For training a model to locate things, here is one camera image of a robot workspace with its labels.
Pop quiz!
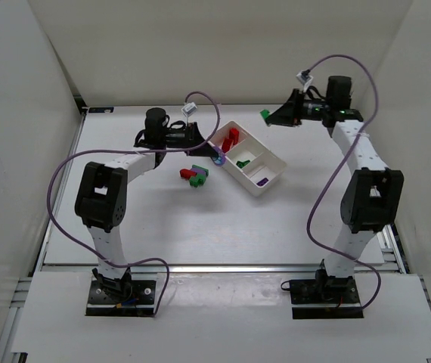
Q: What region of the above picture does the red rounded lego brick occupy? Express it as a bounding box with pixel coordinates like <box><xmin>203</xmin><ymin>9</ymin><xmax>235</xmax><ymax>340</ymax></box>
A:
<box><xmin>221</xmin><ymin>138</ymin><xmax>234</xmax><ymax>154</ymax></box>

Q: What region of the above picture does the green lego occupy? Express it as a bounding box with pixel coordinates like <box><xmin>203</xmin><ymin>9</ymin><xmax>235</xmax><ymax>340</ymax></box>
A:
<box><xmin>191</xmin><ymin>165</ymin><xmax>209</xmax><ymax>175</ymax></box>

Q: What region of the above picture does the red sloped lego brick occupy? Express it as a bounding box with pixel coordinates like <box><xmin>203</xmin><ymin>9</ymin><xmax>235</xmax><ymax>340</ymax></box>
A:
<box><xmin>228</xmin><ymin>128</ymin><xmax>240</xmax><ymax>145</ymax></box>

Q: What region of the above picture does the purple curved lego brick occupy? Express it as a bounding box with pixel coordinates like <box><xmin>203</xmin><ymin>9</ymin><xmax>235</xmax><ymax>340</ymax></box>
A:
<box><xmin>257</xmin><ymin>178</ymin><xmax>268</xmax><ymax>187</ymax></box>

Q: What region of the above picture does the purple paw print lego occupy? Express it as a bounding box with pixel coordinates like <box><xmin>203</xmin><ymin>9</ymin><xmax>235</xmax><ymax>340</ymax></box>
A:
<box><xmin>212</xmin><ymin>150</ymin><xmax>226</xmax><ymax>166</ymax></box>

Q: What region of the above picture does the green square lego brick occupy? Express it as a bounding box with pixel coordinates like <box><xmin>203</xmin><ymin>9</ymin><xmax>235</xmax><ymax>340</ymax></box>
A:
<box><xmin>259</xmin><ymin>109</ymin><xmax>271</xmax><ymax>125</ymax></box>

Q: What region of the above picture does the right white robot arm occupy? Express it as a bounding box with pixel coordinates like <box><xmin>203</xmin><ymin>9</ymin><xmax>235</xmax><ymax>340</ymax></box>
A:
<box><xmin>261</xmin><ymin>76</ymin><xmax>404</xmax><ymax>281</ymax></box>

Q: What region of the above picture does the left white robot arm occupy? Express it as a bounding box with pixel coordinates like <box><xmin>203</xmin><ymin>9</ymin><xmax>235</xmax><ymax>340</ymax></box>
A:
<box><xmin>74</xmin><ymin>107</ymin><xmax>218</xmax><ymax>287</ymax></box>

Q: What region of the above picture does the white three-compartment tray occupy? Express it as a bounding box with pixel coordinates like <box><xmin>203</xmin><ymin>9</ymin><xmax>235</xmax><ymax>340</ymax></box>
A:
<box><xmin>209</xmin><ymin>121</ymin><xmax>287</xmax><ymax>197</ymax></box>

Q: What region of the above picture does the blue label sticker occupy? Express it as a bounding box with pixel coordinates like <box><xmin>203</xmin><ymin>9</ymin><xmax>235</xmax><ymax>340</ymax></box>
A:
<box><xmin>88</xmin><ymin>107</ymin><xmax>114</xmax><ymax>113</ymax></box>

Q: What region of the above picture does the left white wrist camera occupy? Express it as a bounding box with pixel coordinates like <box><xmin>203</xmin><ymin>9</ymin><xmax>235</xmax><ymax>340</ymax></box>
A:
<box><xmin>181</xmin><ymin>102</ymin><xmax>197</xmax><ymax>126</ymax></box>

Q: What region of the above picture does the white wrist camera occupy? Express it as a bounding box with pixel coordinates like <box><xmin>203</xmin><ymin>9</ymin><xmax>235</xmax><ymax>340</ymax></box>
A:
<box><xmin>181</xmin><ymin>102</ymin><xmax>197</xmax><ymax>126</ymax></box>
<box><xmin>296</xmin><ymin>70</ymin><xmax>313</xmax><ymax>93</ymax></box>

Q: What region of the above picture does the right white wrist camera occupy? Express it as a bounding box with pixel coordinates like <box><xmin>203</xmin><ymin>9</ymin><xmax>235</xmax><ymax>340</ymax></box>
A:
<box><xmin>296</xmin><ymin>70</ymin><xmax>313</xmax><ymax>93</ymax></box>

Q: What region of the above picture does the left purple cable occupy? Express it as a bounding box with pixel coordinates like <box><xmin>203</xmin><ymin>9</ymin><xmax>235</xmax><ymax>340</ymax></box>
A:
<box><xmin>45</xmin><ymin>90</ymin><xmax>222</xmax><ymax>317</ymax></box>

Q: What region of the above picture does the purple cable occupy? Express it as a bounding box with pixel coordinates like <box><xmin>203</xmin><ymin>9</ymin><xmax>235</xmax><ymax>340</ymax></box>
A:
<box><xmin>45</xmin><ymin>90</ymin><xmax>222</xmax><ymax>317</ymax></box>
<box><xmin>299</xmin><ymin>54</ymin><xmax>383</xmax><ymax>312</ymax></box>

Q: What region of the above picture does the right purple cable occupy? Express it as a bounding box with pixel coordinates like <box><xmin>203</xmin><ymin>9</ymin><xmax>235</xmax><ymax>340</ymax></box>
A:
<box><xmin>299</xmin><ymin>54</ymin><xmax>383</xmax><ymax>312</ymax></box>

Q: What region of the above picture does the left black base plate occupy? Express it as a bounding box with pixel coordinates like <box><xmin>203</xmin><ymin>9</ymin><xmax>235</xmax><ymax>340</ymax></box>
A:
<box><xmin>85</xmin><ymin>280</ymin><xmax>157</xmax><ymax>318</ymax></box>

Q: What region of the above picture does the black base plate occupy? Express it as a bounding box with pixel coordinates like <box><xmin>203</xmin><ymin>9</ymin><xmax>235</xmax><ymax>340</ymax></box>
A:
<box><xmin>288</xmin><ymin>278</ymin><xmax>364</xmax><ymax>320</ymax></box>
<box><xmin>85</xmin><ymin>280</ymin><xmax>157</xmax><ymax>318</ymax></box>

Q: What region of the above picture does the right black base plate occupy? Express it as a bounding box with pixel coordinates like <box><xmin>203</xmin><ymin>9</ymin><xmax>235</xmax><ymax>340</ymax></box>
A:
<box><xmin>288</xmin><ymin>278</ymin><xmax>364</xmax><ymax>320</ymax></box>

